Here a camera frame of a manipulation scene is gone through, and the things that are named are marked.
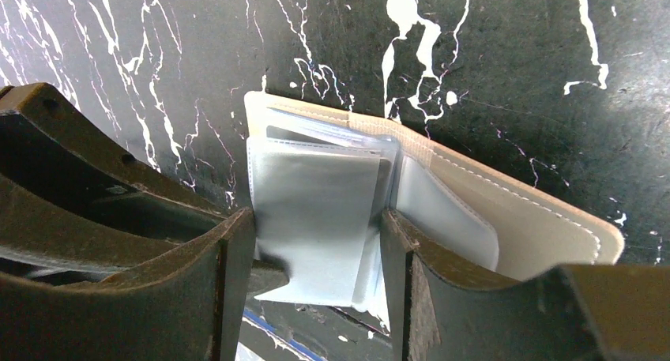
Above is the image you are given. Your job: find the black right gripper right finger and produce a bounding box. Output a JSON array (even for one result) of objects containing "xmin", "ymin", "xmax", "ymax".
[{"xmin": 380, "ymin": 209, "xmax": 669, "ymax": 360}]

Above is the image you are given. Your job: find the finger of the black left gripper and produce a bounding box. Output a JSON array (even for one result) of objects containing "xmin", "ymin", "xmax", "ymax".
[
  {"xmin": 1, "ymin": 83, "xmax": 228, "ymax": 239},
  {"xmin": 0, "ymin": 175, "xmax": 290, "ymax": 297}
]

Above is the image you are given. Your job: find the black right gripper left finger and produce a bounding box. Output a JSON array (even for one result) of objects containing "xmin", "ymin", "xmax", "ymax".
[{"xmin": 1, "ymin": 208, "xmax": 255, "ymax": 360}]

